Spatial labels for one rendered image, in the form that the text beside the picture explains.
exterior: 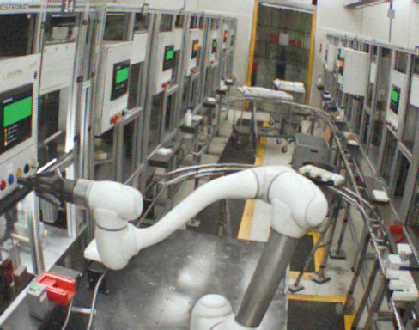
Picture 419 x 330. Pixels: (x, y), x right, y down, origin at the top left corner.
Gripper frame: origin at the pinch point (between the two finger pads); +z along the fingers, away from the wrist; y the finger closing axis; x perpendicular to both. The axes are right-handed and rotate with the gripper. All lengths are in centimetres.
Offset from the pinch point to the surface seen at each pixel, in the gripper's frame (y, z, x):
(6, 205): -5.7, 3.5, 9.7
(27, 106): 23.0, 5.3, -9.1
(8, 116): 22.5, 5.3, 4.0
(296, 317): -140, -117, -152
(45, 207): -42, 29, -67
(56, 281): -47.6, -1.8, -14.4
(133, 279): -74, -19, -71
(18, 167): 1.9, 7.5, -6.4
